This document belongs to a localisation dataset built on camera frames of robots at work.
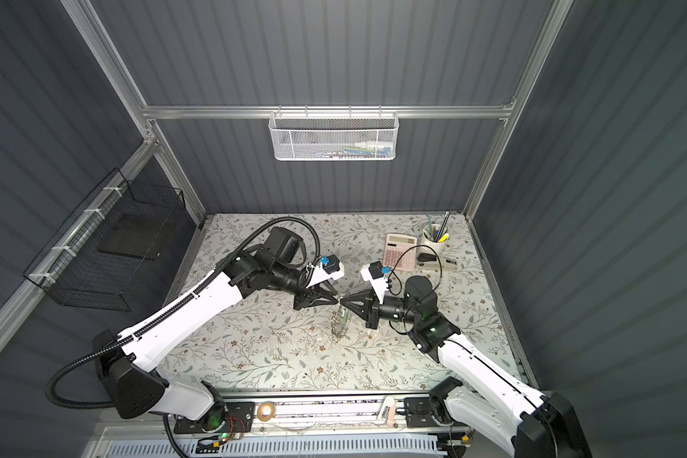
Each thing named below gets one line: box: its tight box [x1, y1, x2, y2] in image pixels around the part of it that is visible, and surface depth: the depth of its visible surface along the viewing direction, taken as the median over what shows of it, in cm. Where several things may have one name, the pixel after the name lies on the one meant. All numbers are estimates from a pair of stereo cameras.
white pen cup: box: [417, 223, 450, 255], surface depth 104 cm
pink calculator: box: [382, 233, 418, 272], surface depth 109 cm
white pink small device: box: [377, 395, 398, 429], surface depth 74 cm
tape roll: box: [256, 400, 276, 422], surface depth 76 cm
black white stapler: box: [416, 252, 458, 272], surface depth 104 cm
